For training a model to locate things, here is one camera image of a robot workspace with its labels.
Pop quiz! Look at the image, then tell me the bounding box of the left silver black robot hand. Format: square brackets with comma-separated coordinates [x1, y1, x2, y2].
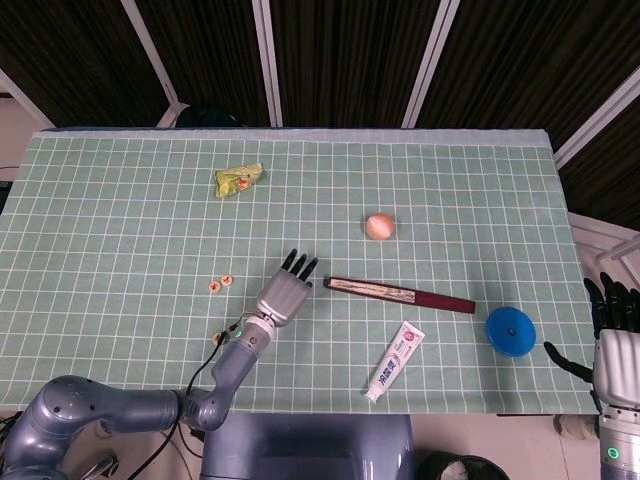
[255, 250, 320, 328]

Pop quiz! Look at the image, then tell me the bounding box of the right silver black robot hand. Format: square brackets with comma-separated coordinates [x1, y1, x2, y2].
[543, 272, 640, 410]

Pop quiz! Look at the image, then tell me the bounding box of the blue round disc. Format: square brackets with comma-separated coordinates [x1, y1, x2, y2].
[485, 306, 537, 359]

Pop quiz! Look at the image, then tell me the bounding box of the green white checked tablecloth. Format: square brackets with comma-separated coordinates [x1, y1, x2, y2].
[0, 128, 604, 416]

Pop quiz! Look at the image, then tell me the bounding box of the white metal rack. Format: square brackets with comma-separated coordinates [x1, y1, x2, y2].
[567, 212, 640, 296]

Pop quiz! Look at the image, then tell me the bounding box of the peach woven ball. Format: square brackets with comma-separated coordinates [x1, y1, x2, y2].
[364, 212, 397, 242]

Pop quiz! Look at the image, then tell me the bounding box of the white toothpaste tube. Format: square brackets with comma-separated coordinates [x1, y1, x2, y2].
[363, 320, 426, 404]

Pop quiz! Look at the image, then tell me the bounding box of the green snack packet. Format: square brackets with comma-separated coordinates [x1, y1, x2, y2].
[214, 162, 266, 200]

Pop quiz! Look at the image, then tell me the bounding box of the blue-grey robot torso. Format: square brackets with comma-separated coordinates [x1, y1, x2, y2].
[200, 412, 416, 480]

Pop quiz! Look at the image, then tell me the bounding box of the dark red folded fan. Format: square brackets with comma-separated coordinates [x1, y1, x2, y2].
[327, 276, 477, 316]

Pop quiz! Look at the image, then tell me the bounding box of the black waste bin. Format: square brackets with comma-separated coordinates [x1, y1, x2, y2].
[417, 452, 511, 480]

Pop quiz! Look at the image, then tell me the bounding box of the black chair back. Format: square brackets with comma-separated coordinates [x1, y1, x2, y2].
[175, 103, 247, 129]

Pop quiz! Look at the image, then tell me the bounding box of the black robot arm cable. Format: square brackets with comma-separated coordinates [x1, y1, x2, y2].
[132, 312, 251, 476]

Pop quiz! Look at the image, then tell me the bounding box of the dark partition screen white frame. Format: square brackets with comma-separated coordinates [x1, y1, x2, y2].
[552, 64, 640, 216]
[0, 0, 179, 129]
[119, 0, 281, 126]
[402, 0, 640, 169]
[254, 0, 459, 129]

